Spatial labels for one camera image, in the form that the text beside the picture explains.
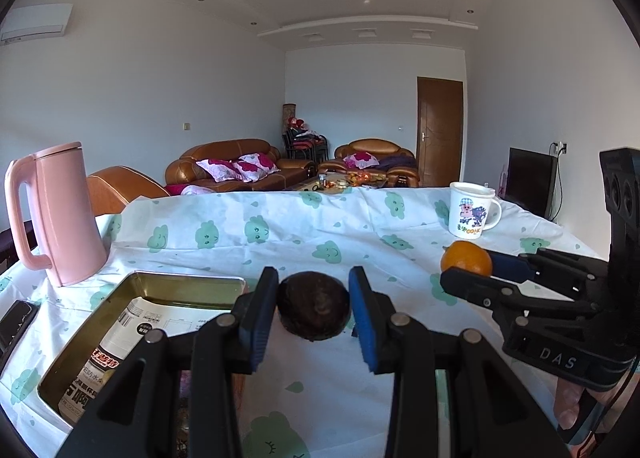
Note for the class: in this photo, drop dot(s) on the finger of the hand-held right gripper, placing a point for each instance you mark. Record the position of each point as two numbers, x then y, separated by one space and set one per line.
480 290
507 264

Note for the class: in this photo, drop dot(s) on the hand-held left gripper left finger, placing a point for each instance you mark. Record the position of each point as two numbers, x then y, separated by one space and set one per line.
260 318

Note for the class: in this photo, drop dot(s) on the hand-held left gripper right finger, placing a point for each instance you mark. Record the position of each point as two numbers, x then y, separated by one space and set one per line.
362 318

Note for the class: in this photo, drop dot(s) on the orange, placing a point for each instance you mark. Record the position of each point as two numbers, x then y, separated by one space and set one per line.
465 258

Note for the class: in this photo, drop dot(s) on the dark brown round fruit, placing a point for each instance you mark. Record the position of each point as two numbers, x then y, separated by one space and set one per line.
312 305

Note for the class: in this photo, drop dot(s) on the metal tray with paper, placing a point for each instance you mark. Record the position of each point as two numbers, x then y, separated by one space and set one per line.
165 285

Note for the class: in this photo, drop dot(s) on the person's right hand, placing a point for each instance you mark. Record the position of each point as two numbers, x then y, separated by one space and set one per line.
567 400

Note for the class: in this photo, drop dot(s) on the white cartoon mug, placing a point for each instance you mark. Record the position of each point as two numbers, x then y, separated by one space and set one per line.
467 213

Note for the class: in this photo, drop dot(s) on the black television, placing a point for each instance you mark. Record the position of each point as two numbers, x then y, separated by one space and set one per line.
530 181

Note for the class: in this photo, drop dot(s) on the white green-print tablecloth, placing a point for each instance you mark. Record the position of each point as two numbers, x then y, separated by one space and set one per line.
300 228

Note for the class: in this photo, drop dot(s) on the printed paper sheet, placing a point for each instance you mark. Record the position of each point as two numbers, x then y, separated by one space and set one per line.
145 318

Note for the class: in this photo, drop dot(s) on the cluttered coffee table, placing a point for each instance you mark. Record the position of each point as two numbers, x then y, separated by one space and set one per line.
340 183

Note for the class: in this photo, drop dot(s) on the brown wooden door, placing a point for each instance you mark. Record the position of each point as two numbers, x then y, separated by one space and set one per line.
440 133

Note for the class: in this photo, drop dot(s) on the purple blanket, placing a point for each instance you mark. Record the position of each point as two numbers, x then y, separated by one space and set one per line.
397 161

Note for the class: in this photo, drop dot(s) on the pink floral cushion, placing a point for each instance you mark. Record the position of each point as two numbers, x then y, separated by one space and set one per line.
360 159
256 166
216 170

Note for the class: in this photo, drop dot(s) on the brown leather three-seat sofa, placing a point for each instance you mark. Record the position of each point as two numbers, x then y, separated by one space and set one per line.
225 149

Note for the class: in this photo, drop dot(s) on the brown leather armchair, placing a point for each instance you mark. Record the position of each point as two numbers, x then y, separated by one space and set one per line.
125 183
375 145

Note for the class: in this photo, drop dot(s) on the stacked dark chairs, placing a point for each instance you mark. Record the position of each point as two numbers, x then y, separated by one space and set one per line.
305 146

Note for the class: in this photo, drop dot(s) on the tall brown floor vase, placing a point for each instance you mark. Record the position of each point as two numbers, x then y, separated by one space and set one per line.
289 113

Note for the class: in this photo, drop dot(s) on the pink electric kettle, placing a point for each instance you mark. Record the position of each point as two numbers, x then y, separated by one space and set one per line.
70 218

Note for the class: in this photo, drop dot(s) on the black smartphone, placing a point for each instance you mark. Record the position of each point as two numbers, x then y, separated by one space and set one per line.
17 323

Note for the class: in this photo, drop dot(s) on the white wall air conditioner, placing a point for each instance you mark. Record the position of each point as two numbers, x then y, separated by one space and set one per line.
35 23

